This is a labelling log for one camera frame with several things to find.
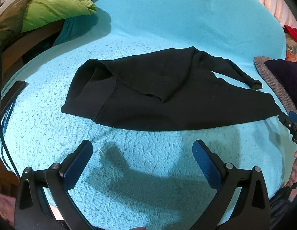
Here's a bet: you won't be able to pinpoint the black pants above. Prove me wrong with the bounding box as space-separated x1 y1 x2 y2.
61 47 281 131

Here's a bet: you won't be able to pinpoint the person's right hand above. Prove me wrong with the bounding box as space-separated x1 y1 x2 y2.
289 151 297 186

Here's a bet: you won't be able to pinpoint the dark purple pillow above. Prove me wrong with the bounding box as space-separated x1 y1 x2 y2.
265 59 297 108

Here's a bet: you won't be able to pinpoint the red cloth item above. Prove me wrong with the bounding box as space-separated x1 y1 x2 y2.
284 24 297 42

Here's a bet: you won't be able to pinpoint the turquoise fleece bed blanket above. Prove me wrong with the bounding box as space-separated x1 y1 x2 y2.
4 0 288 229

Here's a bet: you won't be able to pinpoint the lime green puffer jacket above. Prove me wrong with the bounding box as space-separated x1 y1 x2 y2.
0 0 97 46

